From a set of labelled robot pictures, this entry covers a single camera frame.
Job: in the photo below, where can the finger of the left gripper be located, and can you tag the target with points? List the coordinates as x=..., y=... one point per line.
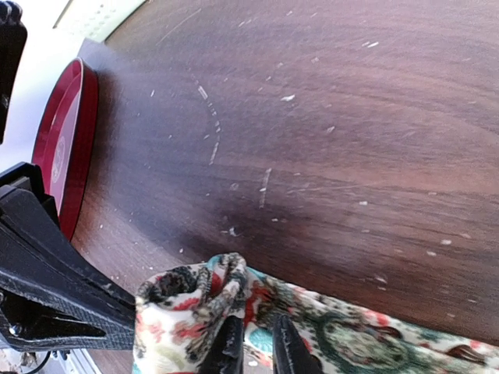
x=66, y=331

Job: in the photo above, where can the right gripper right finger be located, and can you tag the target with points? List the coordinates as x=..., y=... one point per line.
x=290, y=354

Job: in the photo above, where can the pale green plastic basket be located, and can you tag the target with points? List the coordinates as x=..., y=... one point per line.
x=95, y=19

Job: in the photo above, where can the red round tray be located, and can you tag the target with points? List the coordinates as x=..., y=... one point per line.
x=65, y=140

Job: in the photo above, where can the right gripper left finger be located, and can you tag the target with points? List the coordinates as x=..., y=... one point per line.
x=226, y=353

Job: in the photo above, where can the patterned paisley necktie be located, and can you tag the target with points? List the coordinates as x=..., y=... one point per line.
x=180, y=311

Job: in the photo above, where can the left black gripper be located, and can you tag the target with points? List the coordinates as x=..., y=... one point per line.
x=40, y=264

